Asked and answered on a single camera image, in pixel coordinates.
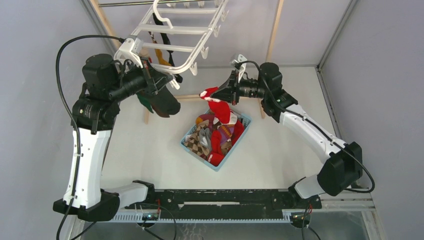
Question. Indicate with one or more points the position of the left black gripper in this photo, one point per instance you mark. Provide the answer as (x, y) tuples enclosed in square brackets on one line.
[(153, 78)]

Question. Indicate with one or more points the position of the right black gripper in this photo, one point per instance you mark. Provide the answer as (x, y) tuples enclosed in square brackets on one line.
[(227, 93)]

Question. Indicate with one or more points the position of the red santa sock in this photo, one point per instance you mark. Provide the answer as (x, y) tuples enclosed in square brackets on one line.
[(218, 107)]

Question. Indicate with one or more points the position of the white fluffy sock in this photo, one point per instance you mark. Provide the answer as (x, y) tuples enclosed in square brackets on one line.
[(231, 119)]

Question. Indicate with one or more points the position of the white plastic clip hanger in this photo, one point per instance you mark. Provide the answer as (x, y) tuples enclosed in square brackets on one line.
[(189, 26)]

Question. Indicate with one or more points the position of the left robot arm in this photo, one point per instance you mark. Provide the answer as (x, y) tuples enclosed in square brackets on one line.
[(107, 83)]

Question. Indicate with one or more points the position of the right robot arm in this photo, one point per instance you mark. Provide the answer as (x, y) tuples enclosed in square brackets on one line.
[(341, 161)]

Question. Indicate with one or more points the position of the black hanging sock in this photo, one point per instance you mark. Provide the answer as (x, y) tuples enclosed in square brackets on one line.
[(166, 41)]

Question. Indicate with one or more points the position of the yellow mustard sock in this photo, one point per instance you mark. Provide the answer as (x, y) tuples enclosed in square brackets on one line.
[(158, 52)]

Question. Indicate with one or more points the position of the purple striped sock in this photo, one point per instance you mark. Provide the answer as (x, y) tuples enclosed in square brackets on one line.
[(226, 132)]

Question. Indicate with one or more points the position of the grey sock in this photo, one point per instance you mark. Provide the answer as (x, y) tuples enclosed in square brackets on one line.
[(204, 137)]

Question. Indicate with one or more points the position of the argyle brown sock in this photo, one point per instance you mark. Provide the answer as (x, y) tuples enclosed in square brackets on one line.
[(192, 142)]

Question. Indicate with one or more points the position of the light blue plastic basket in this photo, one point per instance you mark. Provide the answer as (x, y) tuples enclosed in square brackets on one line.
[(245, 120)]

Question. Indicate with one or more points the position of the red sock in basket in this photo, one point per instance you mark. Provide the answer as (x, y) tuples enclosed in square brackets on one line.
[(216, 155)]

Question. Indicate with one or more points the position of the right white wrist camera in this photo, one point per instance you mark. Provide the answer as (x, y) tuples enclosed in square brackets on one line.
[(239, 64)]

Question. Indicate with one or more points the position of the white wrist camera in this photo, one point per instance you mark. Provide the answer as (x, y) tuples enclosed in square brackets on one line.
[(239, 64), (129, 50)]

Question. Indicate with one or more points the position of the wooden drying rack frame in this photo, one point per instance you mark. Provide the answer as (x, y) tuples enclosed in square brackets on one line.
[(247, 30)]

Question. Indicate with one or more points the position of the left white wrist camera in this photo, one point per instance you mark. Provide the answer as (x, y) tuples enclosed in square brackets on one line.
[(129, 50)]

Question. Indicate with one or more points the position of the black mounting rail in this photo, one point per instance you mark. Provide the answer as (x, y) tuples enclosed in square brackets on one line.
[(229, 204)]

